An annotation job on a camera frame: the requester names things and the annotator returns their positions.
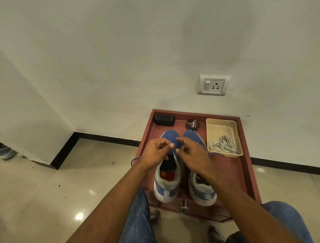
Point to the person's right forearm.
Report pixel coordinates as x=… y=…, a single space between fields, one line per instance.
x=247 y=210

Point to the reddish brown wooden cabinet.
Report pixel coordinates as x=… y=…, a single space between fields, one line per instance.
x=232 y=172

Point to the blue shoelace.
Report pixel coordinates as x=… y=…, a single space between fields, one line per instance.
x=135 y=158

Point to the black rectangular case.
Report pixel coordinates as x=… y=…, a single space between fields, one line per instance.
x=164 y=120

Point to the person's leg in jeans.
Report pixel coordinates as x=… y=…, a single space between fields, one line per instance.
x=140 y=220
x=285 y=215

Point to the blue and grey sneaker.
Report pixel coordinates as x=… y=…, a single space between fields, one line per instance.
x=167 y=185
x=203 y=194

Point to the person's left hand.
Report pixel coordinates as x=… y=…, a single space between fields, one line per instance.
x=152 y=152

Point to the person's left forearm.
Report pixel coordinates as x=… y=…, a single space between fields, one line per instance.
x=112 y=202

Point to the person's left leg in jeans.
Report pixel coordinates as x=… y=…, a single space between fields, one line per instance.
x=140 y=220

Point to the person's left foot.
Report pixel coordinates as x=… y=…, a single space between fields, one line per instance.
x=155 y=215

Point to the beige plastic tray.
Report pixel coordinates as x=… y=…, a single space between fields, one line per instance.
x=220 y=129

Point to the person's right thumb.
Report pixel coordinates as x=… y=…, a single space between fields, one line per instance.
x=179 y=150

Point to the person's left thumb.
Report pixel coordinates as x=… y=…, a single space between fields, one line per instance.
x=168 y=146

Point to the bundle of white shoelaces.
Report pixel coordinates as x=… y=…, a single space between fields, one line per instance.
x=225 y=145

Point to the person's right hand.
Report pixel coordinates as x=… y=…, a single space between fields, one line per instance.
x=196 y=157

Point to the round black shoe polish tin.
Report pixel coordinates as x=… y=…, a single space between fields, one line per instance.
x=192 y=125

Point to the white wall socket with switch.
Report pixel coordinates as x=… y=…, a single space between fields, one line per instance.
x=212 y=85

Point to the person's right leg in jeans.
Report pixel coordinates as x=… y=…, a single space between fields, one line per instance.
x=285 y=215

